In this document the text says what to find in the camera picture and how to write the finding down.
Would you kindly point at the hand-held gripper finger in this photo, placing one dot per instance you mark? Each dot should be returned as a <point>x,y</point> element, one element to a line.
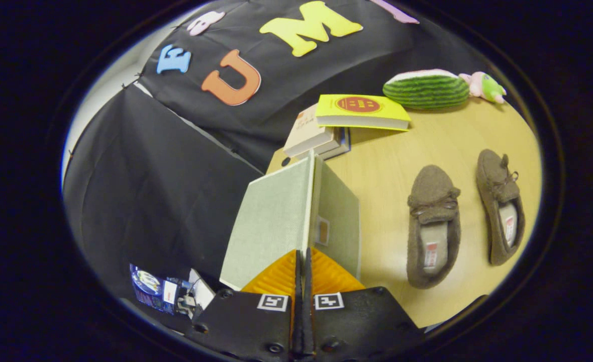
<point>298,322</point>
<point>309,322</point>

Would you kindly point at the pale green fabric storage box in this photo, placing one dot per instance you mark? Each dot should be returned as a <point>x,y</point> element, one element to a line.
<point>271,216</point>

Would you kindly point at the brown fuzzy shoe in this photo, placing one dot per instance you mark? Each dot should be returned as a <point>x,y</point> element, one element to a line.
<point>497,201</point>
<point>433,221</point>

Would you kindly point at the blue printed packet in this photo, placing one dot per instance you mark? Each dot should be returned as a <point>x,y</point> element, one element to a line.
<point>148,286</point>

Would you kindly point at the white book under beige book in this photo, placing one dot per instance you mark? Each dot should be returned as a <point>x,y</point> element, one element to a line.
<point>326,146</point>

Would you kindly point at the blue book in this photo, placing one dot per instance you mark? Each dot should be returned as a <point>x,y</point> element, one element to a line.
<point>347,141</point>

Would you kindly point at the beige paperback book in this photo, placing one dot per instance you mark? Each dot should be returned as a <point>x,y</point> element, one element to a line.
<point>306,131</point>

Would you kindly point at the yellow book with red emblem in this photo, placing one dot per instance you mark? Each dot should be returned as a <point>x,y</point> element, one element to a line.
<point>362,108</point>

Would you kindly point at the watermelon slice plush toy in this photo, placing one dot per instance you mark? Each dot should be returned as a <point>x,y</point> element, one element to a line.
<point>427,90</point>

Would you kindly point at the pink and green plush toy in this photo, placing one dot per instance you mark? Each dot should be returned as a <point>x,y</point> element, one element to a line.
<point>485,86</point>

